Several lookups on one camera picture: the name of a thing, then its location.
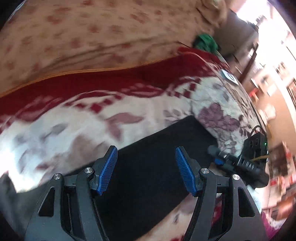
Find black camera box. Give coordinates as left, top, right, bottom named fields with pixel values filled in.
left=241, top=132, right=268, bottom=168

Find white tag on blanket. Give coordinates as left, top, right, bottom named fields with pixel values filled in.
left=220, top=69, right=239, bottom=85

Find red white floral fleece blanket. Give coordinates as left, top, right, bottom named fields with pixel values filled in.
left=1, top=48, right=267, bottom=240

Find beige floral quilt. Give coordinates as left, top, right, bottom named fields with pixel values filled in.
left=1, top=1, right=231, bottom=92

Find green cloth item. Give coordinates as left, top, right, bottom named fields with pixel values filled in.
left=192, top=34, right=218, bottom=54

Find black pants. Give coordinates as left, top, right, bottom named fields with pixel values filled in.
left=92, top=116, right=217, bottom=240

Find framed wall picture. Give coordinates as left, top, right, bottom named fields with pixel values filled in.
left=287, top=78, right=296, bottom=108

